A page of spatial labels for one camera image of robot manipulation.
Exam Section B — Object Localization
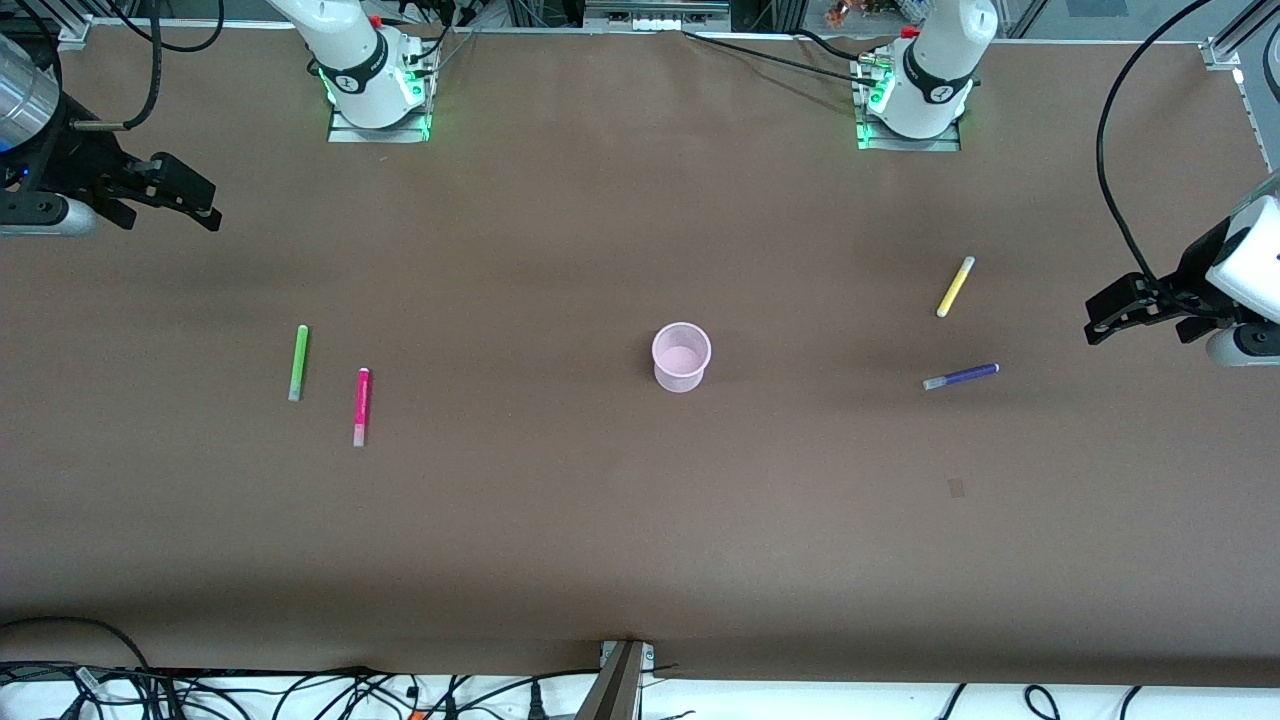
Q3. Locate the aluminium edge rail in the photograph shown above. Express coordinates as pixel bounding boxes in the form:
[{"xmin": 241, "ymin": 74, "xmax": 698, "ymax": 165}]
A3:
[{"xmin": 1235, "ymin": 68, "xmax": 1280, "ymax": 196}]

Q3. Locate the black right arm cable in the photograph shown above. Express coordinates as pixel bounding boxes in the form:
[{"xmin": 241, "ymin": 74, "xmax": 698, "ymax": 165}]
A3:
[{"xmin": 68, "ymin": 0, "xmax": 163, "ymax": 133}]

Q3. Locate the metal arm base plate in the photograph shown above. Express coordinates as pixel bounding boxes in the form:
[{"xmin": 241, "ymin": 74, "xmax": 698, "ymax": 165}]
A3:
[
  {"xmin": 856, "ymin": 60, "xmax": 963, "ymax": 153},
  {"xmin": 328, "ymin": 98, "xmax": 433, "ymax": 144}
]

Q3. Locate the short black table cable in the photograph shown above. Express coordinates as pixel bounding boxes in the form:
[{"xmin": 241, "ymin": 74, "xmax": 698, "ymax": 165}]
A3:
[{"xmin": 795, "ymin": 28, "xmax": 871, "ymax": 63}]

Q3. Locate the yellow pen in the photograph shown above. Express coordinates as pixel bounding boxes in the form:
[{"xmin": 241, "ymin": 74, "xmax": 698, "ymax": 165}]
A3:
[{"xmin": 936, "ymin": 256, "xmax": 976, "ymax": 319}]

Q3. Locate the metal post with bracket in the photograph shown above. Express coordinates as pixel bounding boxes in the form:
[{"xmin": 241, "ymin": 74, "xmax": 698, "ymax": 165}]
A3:
[{"xmin": 573, "ymin": 640, "xmax": 658, "ymax": 720}]

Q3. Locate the pink mesh pen holder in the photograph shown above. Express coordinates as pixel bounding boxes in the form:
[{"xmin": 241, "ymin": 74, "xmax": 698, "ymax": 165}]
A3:
[{"xmin": 651, "ymin": 322, "xmax": 713, "ymax": 394}]

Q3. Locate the black looped cable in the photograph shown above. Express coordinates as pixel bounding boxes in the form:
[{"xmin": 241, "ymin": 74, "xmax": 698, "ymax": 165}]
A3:
[{"xmin": 105, "ymin": 0, "xmax": 225, "ymax": 53}]

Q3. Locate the silver metal box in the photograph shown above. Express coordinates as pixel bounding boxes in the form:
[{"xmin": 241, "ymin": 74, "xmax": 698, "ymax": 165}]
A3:
[{"xmin": 583, "ymin": 0, "xmax": 733, "ymax": 31}]

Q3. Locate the purple pen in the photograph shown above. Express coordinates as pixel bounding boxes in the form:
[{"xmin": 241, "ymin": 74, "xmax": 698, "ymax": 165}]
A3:
[{"xmin": 922, "ymin": 363, "xmax": 1000, "ymax": 392}]

